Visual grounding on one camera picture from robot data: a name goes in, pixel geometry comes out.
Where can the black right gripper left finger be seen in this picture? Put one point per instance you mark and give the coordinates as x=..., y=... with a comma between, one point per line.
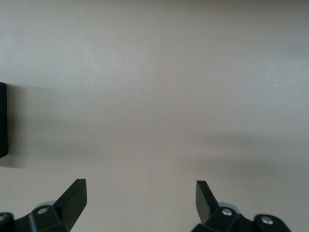
x=65, y=207

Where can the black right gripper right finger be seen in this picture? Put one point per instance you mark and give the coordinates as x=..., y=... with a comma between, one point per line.
x=212, y=217

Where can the black rectangular plastic box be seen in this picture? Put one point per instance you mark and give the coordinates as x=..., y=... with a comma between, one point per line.
x=3, y=120

